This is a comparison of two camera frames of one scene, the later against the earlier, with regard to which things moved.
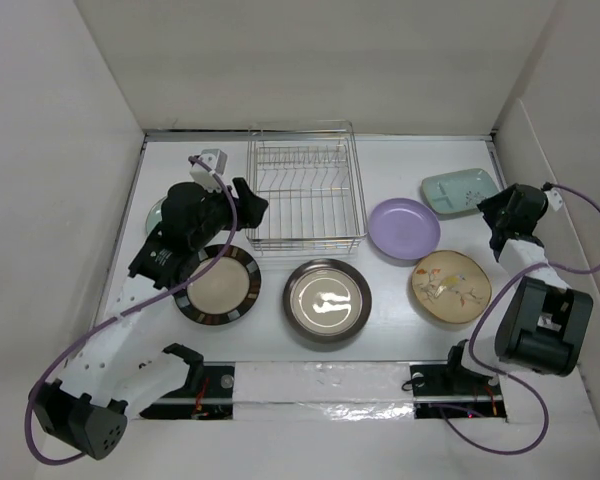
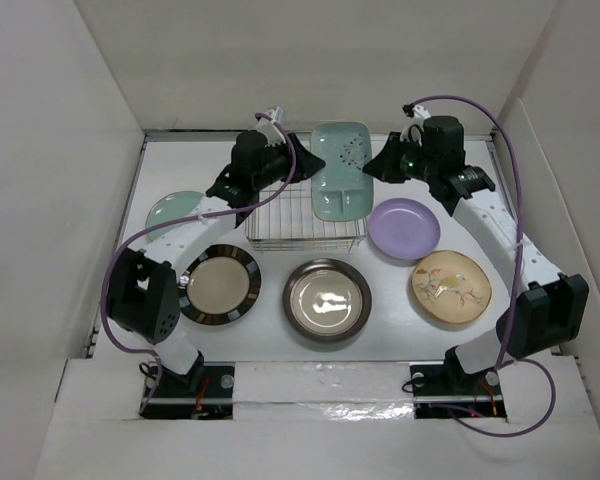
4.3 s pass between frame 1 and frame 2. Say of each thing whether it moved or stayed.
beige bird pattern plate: stayed
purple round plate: stayed
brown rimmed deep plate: stayed
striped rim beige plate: stayed
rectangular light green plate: moved
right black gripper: moved
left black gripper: moved
